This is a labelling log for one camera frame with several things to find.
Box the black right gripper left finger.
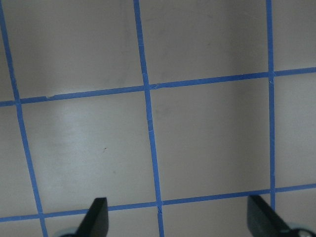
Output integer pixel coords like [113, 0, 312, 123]
[77, 197, 109, 237]

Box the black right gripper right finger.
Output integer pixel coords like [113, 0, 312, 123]
[247, 195, 294, 237]

